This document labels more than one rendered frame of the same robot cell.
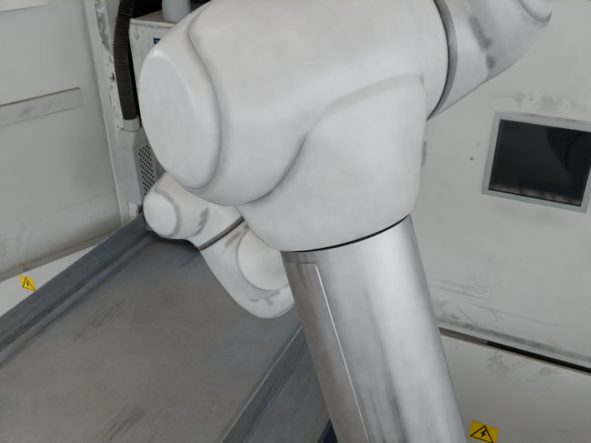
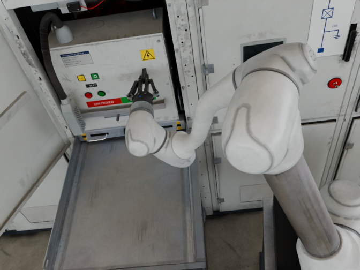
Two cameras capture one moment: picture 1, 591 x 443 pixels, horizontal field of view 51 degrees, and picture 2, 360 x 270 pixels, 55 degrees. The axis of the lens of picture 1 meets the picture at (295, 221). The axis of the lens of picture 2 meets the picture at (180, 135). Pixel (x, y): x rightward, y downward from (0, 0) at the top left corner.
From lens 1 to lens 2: 49 cm
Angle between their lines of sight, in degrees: 21
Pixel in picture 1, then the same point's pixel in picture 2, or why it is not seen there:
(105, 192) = (52, 132)
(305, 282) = (279, 179)
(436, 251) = not seen: hidden behind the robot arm
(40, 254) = (38, 176)
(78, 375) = (106, 222)
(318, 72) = (287, 130)
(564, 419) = not seen: hidden behind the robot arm
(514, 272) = not seen: hidden behind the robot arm
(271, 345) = (175, 171)
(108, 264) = (75, 166)
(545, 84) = (259, 28)
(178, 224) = (148, 150)
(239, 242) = (171, 144)
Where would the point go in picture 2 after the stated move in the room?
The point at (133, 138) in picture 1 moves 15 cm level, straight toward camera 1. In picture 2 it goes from (70, 106) to (88, 122)
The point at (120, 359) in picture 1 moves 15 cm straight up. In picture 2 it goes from (118, 206) to (108, 186)
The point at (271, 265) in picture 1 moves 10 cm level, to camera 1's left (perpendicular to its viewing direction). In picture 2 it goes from (190, 149) to (165, 162)
